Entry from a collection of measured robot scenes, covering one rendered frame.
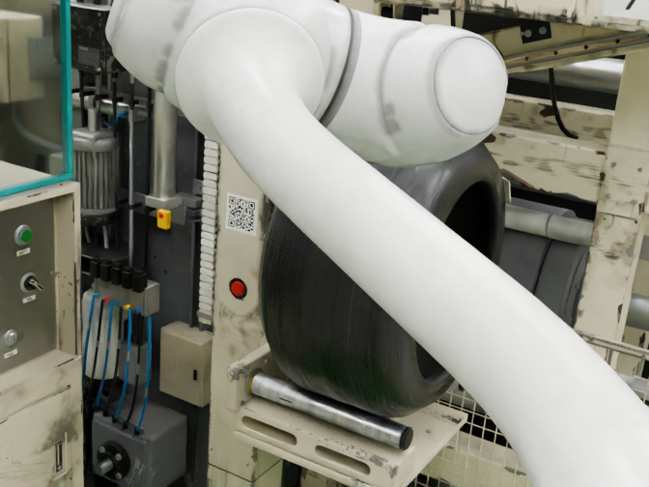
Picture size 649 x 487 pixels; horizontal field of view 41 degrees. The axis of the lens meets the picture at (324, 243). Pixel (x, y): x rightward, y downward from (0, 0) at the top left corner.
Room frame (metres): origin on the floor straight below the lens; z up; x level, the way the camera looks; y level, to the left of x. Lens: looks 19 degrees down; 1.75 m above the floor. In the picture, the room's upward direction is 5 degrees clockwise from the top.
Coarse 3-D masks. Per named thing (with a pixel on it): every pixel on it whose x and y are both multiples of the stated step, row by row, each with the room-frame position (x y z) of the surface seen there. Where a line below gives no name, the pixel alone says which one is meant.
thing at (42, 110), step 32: (0, 0) 1.51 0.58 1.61; (32, 0) 1.57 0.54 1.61; (64, 0) 1.63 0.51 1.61; (0, 32) 1.51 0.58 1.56; (32, 32) 1.57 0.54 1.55; (64, 32) 1.63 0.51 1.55; (0, 64) 1.51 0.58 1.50; (32, 64) 1.57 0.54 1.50; (64, 64) 1.63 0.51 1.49; (0, 96) 1.51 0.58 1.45; (32, 96) 1.57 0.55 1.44; (64, 96) 1.63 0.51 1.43; (0, 128) 1.50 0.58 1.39; (32, 128) 1.56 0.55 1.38; (64, 128) 1.63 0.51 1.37; (0, 160) 1.50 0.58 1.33; (32, 160) 1.56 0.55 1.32; (64, 160) 1.63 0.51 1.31; (0, 192) 1.49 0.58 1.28
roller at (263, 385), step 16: (256, 384) 1.55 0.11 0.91; (272, 384) 1.54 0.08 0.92; (288, 384) 1.53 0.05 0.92; (272, 400) 1.53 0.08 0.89; (288, 400) 1.51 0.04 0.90; (304, 400) 1.49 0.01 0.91; (320, 400) 1.48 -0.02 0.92; (336, 400) 1.49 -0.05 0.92; (320, 416) 1.47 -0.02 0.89; (336, 416) 1.45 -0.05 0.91; (352, 416) 1.44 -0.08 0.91; (368, 416) 1.44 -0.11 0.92; (368, 432) 1.42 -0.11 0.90; (384, 432) 1.41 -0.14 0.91; (400, 432) 1.40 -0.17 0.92; (400, 448) 1.39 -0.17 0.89
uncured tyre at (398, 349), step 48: (480, 144) 1.59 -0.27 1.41; (432, 192) 1.40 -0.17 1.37; (480, 192) 1.76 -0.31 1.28; (288, 240) 1.40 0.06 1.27; (480, 240) 1.78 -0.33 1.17; (288, 288) 1.38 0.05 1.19; (336, 288) 1.34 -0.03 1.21; (288, 336) 1.38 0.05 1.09; (336, 336) 1.33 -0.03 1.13; (384, 336) 1.31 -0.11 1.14; (336, 384) 1.37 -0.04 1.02; (384, 384) 1.34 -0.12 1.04; (432, 384) 1.45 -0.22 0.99
